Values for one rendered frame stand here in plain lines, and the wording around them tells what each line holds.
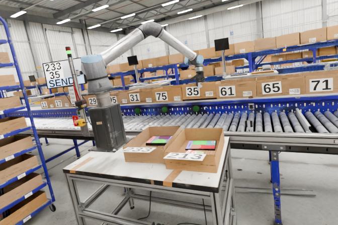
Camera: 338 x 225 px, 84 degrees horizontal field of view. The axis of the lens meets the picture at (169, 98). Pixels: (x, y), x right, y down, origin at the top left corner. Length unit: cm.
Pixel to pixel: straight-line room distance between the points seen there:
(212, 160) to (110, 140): 81
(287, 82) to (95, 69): 165
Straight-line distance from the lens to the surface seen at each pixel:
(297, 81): 205
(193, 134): 139
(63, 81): 250
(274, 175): 166
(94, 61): 148
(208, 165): 103
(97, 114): 151
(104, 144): 157
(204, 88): 211
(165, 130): 151
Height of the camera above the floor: 130
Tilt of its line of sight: 9 degrees down
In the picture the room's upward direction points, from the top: 8 degrees counter-clockwise
